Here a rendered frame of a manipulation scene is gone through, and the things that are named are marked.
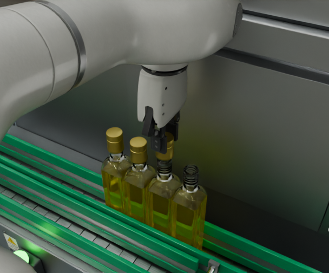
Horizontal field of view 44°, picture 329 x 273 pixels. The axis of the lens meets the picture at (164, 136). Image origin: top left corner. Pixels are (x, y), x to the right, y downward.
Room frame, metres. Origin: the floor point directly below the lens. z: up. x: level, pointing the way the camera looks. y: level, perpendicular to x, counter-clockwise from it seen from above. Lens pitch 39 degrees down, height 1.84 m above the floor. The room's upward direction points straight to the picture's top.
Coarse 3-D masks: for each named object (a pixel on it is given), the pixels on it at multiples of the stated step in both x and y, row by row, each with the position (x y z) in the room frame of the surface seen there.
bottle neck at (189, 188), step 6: (186, 168) 0.55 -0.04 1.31; (192, 168) 0.56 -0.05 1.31; (198, 168) 0.55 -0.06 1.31; (186, 174) 0.54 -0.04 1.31; (192, 174) 0.54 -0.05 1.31; (198, 174) 0.54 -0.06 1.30; (186, 180) 0.54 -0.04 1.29; (192, 180) 0.54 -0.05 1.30; (198, 180) 0.55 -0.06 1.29; (186, 186) 0.54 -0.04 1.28; (192, 186) 0.54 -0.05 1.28; (192, 192) 0.54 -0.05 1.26
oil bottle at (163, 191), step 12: (156, 180) 0.57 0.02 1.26; (180, 180) 0.59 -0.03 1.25; (156, 192) 0.56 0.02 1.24; (168, 192) 0.55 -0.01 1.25; (156, 204) 0.56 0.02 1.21; (168, 204) 0.54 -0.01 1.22; (156, 216) 0.56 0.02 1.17; (168, 216) 0.54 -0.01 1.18; (156, 228) 0.56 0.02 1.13; (168, 228) 0.54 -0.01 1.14
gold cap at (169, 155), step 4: (168, 132) 0.59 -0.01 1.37; (168, 136) 0.58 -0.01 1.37; (172, 136) 0.58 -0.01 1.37; (168, 140) 0.57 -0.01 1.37; (172, 140) 0.57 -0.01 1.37; (168, 144) 0.56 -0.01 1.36; (172, 144) 0.57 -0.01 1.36; (168, 148) 0.56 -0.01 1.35; (172, 148) 0.57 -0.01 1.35; (156, 152) 0.57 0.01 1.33; (168, 152) 0.56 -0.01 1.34; (172, 152) 0.57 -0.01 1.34; (156, 156) 0.57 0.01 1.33; (160, 156) 0.56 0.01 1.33; (164, 156) 0.56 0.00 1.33; (168, 156) 0.56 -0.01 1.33; (172, 156) 0.57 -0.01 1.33; (164, 160) 0.56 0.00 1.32
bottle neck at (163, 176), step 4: (160, 160) 0.59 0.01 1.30; (168, 160) 0.59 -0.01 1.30; (160, 164) 0.57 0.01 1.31; (164, 164) 0.57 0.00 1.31; (168, 164) 0.57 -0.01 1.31; (160, 168) 0.57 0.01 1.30; (164, 168) 0.57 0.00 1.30; (168, 168) 0.57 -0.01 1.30; (160, 172) 0.57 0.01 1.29; (164, 172) 0.57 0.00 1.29; (168, 172) 0.57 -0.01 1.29; (160, 176) 0.57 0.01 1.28; (164, 176) 0.57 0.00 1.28; (168, 176) 0.57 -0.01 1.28; (160, 180) 0.57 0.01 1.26; (164, 180) 0.57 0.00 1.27; (168, 180) 0.57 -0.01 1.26
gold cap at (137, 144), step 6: (132, 138) 0.62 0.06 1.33; (138, 138) 0.62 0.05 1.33; (132, 144) 0.60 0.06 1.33; (138, 144) 0.60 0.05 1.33; (144, 144) 0.60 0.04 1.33; (132, 150) 0.59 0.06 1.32; (138, 150) 0.59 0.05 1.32; (144, 150) 0.60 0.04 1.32; (132, 156) 0.60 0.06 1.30; (138, 156) 0.59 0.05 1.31; (144, 156) 0.60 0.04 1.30; (138, 162) 0.59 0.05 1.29
